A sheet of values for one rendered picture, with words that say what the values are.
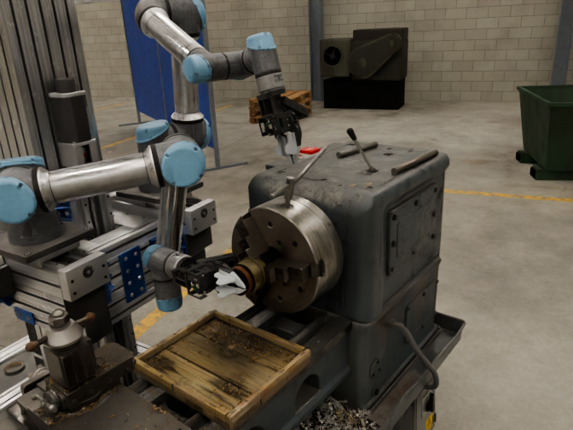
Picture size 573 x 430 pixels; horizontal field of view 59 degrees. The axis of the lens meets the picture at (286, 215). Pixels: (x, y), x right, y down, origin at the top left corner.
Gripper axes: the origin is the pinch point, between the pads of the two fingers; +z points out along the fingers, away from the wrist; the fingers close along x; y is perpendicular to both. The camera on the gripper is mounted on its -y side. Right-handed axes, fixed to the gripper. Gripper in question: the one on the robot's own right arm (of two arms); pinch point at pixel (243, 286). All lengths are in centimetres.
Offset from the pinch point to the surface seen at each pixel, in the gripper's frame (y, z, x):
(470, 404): -116, 22, -108
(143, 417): 36.9, 6.5, -11.2
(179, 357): 12.7, -13.4, -19.7
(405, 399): -42, 26, -52
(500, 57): -992, -260, -23
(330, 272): -21.0, 12.0, -1.6
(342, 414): -25, 13, -52
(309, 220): -20.6, 6.0, 12.3
